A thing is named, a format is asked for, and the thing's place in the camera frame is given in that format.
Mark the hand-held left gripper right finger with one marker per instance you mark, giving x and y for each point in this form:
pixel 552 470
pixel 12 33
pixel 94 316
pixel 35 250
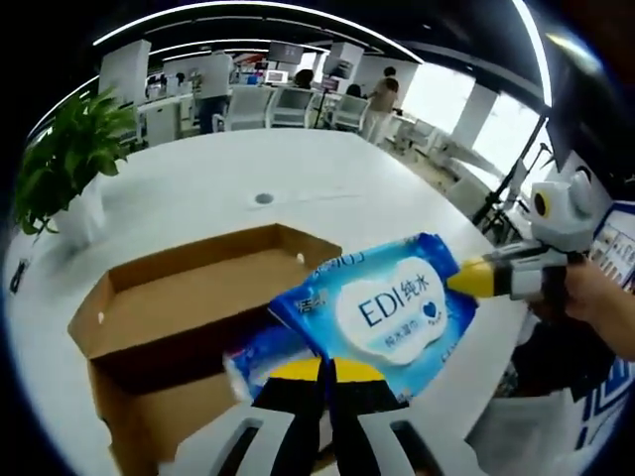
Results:
pixel 362 396

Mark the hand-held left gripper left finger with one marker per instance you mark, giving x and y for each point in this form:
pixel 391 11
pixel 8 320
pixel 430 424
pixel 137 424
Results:
pixel 292 396

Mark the black panel on stand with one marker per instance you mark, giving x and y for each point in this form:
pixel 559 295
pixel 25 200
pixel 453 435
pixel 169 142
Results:
pixel 516 173

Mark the white office chair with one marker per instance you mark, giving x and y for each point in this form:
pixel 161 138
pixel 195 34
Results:
pixel 248 109
pixel 351 113
pixel 292 108

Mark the green potted plant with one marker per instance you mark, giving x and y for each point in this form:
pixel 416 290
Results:
pixel 69 149

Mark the blue wipes pack soft item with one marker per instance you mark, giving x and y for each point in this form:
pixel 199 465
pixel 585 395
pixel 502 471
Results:
pixel 387 312

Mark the ceiling light strip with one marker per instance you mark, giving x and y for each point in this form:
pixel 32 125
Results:
pixel 258 7
pixel 538 49

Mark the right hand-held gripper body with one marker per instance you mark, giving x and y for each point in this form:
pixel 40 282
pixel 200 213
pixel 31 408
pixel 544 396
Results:
pixel 565 213

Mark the blue tissue pack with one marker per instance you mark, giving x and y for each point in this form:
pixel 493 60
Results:
pixel 258 367

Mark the brown cardboard shoe box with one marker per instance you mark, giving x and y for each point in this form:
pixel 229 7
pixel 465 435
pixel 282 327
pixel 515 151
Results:
pixel 173 307

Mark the wall-mounted screen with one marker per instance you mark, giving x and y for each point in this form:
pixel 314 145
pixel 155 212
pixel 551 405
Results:
pixel 285 52

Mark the round table grommet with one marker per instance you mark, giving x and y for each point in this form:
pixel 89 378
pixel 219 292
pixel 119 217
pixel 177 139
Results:
pixel 264 199

